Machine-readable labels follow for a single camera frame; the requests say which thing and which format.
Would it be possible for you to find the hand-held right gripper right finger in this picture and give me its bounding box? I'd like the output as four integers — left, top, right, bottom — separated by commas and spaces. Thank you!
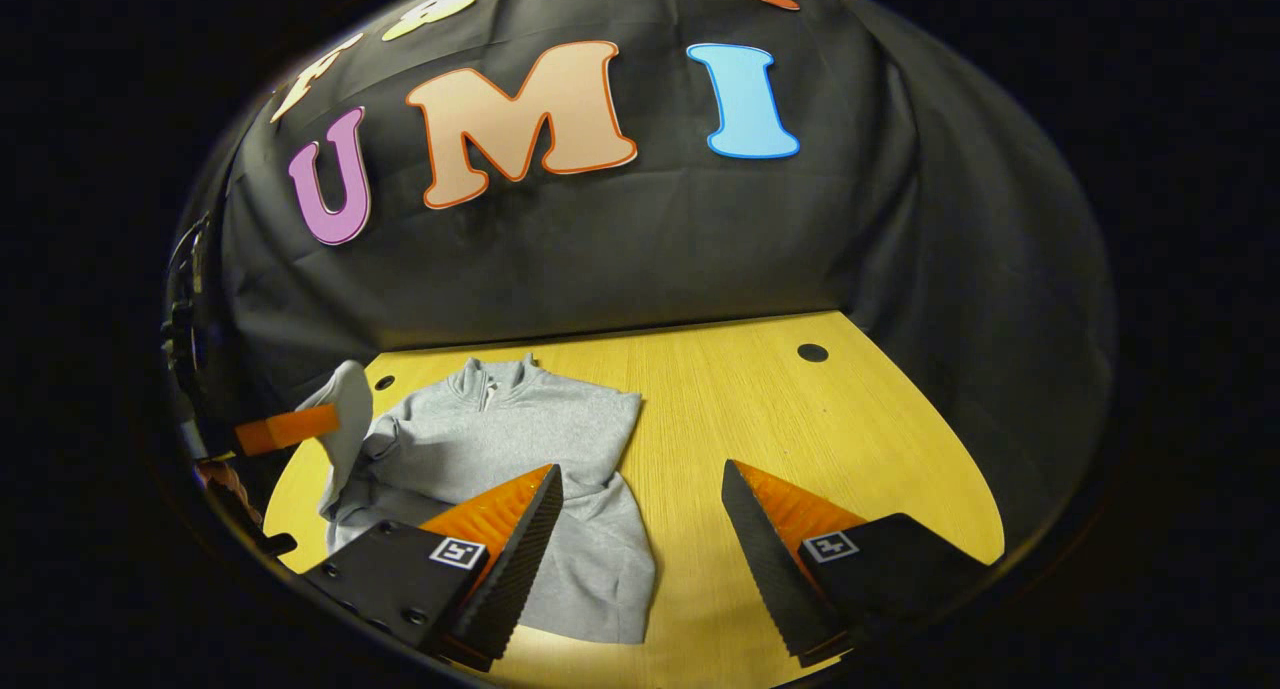
722, 459, 991, 668

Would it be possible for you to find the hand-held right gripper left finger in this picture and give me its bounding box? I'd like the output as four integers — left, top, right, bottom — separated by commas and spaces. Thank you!
300, 462, 565, 673

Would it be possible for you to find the grey zip-neck sweatshirt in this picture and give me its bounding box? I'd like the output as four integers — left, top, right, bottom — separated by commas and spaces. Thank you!
295, 354, 658, 645

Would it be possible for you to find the black backdrop cloth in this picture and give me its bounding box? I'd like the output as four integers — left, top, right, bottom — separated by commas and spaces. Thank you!
165, 0, 1116, 560

